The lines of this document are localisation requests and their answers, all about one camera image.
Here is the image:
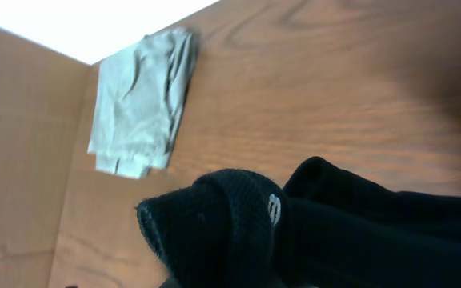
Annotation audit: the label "folded khaki trousers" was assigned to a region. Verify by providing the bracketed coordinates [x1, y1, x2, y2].
[87, 27, 199, 179]

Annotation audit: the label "black polo shirt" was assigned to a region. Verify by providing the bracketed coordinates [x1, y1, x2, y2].
[136, 157, 461, 287]

